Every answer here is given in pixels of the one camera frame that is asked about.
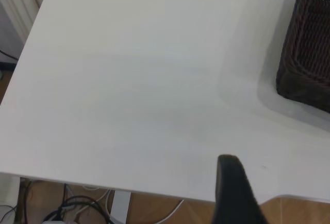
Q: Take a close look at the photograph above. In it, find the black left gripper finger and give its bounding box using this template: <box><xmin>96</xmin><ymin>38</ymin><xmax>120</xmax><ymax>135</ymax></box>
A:
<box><xmin>210</xmin><ymin>154</ymin><xmax>270</xmax><ymax>224</ymax></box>

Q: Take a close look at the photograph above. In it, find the white metal table leg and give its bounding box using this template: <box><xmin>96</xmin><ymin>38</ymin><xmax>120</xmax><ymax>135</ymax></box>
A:
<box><xmin>110</xmin><ymin>189</ymin><xmax>133</xmax><ymax>224</ymax></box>

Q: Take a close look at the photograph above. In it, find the white floor cable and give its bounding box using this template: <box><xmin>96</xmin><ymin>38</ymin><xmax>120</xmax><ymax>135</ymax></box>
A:
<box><xmin>81</xmin><ymin>185</ymin><xmax>116</xmax><ymax>211</ymax></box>
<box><xmin>151</xmin><ymin>199</ymin><xmax>185</xmax><ymax>224</ymax></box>

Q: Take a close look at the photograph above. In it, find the black woven wicker basket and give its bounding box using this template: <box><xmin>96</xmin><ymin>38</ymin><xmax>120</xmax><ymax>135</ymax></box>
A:
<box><xmin>275</xmin><ymin>0</ymin><xmax>330</xmax><ymax>113</ymax></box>

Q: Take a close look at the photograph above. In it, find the white pleated curtain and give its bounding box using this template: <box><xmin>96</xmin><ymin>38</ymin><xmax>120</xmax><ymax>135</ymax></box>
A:
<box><xmin>0</xmin><ymin>0</ymin><xmax>53</xmax><ymax>56</ymax></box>

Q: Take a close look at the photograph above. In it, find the black floor cable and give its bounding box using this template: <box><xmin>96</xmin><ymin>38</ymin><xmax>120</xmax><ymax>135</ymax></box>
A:
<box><xmin>42</xmin><ymin>195</ymin><xmax>114</xmax><ymax>224</ymax></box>

